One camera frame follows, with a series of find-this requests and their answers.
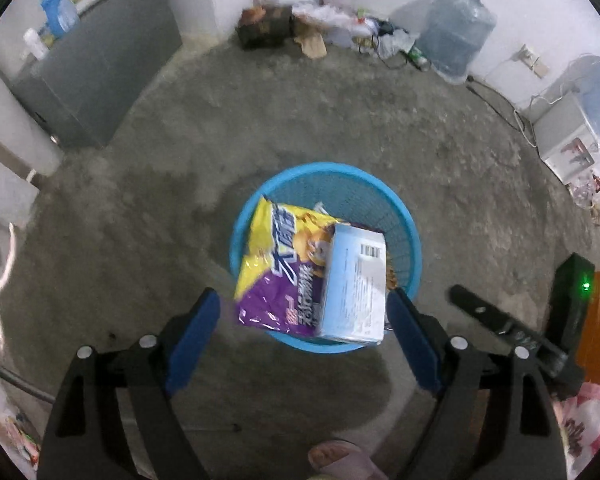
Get purple noodle packet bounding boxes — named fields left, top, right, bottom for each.
left=232, top=195, right=351, bottom=338

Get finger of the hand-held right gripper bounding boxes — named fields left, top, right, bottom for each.
left=447, top=285, right=568, bottom=376

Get small white bottle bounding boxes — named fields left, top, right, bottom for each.
left=22, top=27, right=48, bottom=61

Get white curtain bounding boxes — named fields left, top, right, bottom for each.
left=0, top=50, right=63, bottom=286

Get grey cabinet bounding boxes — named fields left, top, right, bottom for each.
left=10, top=0, right=183, bottom=150

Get black power cable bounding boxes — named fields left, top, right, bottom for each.
left=466, top=74, right=538, bottom=148

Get white appliance box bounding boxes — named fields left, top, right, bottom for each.
left=532, top=92, right=600, bottom=186

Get dark box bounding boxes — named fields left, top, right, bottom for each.
left=235, top=5, right=296, bottom=51

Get brown cardboard piece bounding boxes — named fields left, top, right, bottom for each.
left=292, top=30, right=327, bottom=59

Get light blue box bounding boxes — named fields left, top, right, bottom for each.
left=315, top=222, right=388, bottom=346

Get person's foot in pink slipper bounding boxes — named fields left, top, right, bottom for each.
left=307, top=440, right=388, bottom=480

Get blue plastic basket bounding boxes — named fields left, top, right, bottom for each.
left=229, top=161, right=423, bottom=353

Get large water jug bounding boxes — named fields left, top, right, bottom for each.
left=417, top=0, right=498, bottom=86

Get pile of floor clutter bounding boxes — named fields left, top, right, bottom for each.
left=292, top=2, right=416, bottom=58

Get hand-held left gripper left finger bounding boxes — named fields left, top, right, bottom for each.
left=36, top=287, right=222, bottom=480

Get pink floral blanket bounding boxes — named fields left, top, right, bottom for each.
left=552, top=382, right=600, bottom=480

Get wall power outlet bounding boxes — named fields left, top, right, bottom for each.
left=517, top=45, right=551, bottom=79

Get blue detergent bottle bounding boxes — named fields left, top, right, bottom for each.
left=40, top=0, right=80, bottom=38

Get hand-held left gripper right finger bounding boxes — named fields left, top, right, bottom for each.
left=386, top=287, right=568, bottom=480

